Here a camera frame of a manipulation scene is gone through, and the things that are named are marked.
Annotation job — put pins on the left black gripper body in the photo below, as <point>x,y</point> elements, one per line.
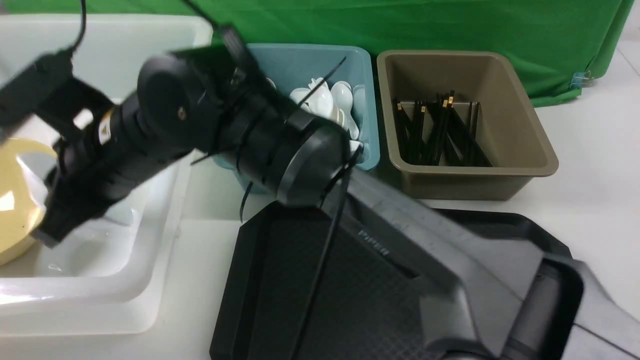
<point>98,142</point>

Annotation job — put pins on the black chopsticks in bin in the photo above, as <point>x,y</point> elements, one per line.
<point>431,133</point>

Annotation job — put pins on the white square dish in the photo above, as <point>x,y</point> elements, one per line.
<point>100,247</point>

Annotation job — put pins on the brown plastic bin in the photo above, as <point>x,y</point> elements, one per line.
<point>508,129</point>

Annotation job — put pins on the green backdrop cloth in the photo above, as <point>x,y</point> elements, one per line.
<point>547,42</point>

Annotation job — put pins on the large white plastic tub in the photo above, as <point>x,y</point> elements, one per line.
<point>110,57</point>

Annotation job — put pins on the blue binder clip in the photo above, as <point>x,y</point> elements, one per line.
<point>581,80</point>

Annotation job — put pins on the black serving tray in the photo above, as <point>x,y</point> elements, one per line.
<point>364,311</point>

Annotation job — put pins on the pile of white spoons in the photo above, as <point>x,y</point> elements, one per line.
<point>341,103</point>

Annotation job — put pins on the yellow noodle bowl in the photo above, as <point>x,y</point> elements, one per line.
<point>21,204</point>

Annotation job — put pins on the teal plastic bin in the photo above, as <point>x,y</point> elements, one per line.
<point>292,66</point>

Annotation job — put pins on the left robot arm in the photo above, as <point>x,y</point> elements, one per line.
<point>481,299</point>

